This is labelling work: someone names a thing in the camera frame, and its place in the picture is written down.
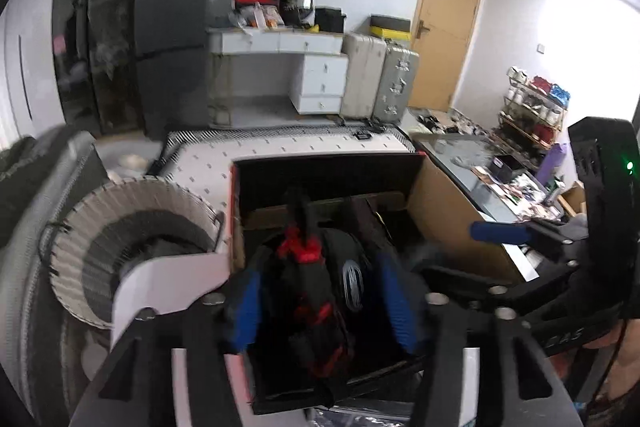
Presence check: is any wooden door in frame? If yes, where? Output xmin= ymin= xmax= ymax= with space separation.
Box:
xmin=407 ymin=0 xmax=487 ymax=112

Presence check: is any zip bag with grey cloth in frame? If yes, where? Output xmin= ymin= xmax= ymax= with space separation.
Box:
xmin=305 ymin=399 xmax=416 ymax=427

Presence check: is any black bag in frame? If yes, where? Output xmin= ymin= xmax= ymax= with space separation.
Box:
xmin=314 ymin=7 xmax=347 ymax=34

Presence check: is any white woven basket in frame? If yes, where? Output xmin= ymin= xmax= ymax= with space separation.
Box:
xmin=47 ymin=177 xmax=226 ymax=333

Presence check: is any white wardrobe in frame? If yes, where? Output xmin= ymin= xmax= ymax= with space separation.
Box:
xmin=0 ymin=0 xmax=68 ymax=138

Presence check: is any small cardboard box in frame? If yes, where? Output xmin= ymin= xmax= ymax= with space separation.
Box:
xmin=557 ymin=182 xmax=587 ymax=215

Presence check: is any patterned floor mat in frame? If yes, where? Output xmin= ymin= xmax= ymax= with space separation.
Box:
xmin=160 ymin=124 xmax=416 ymax=212

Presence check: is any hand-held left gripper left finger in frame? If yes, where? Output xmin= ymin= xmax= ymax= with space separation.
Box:
xmin=70 ymin=257 xmax=266 ymax=427

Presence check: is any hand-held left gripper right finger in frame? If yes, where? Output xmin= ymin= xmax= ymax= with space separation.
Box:
xmin=375 ymin=252 xmax=586 ymax=427

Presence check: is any purple paper bag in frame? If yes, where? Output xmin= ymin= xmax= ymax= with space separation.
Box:
xmin=536 ymin=142 xmax=571 ymax=188

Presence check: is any black cardboard box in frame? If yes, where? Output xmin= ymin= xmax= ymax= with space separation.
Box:
xmin=227 ymin=152 xmax=541 ymax=415

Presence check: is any grey refrigerator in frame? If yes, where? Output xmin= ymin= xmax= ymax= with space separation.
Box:
xmin=132 ymin=0 xmax=216 ymax=140

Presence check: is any white desk with drawers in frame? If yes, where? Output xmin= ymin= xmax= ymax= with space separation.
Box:
xmin=207 ymin=27 xmax=349 ymax=128

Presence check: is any black yellow box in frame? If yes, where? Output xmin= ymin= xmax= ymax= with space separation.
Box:
xmin=367 ymin=14 xmax=412 ymax=40

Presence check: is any dark glass wardrobe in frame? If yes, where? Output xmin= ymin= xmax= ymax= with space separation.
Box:
xmin=52 ymin=0 xmax=146 ymax=135

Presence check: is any beige suitcase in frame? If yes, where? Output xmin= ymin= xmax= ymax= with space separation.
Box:
xmin=340 ymin=32 xmax=388 ymax=120

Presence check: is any pile of desk clutter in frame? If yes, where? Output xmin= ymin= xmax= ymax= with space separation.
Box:
xmin=229 ymin=4 xmax=296 ymax=32

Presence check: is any glass table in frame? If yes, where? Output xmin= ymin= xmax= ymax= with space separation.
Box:
xmin=410 ymin=132 xmax=586 ymax=228

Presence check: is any shoe rack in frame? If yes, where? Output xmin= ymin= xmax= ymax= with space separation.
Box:
xmin=497 ymin=67 xmax=571 ymax=152

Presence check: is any pile of shoes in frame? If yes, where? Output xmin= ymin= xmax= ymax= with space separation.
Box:
xmin=415 ymin=107 xmax=496 ymax=138

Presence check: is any small black open box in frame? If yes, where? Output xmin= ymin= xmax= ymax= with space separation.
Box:
xmin=487 ymin=155 xmax=526 ymax=182

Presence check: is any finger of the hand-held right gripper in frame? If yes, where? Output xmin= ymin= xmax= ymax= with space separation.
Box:
xmin=469 ymin=219 xmax=591 ymax=263
xmin=412 ymin=257 xmax=591 ymax=323

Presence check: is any silver suitcase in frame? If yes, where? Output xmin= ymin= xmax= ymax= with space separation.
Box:
xmin=372 ymin=44 xmax=421 ymax=125

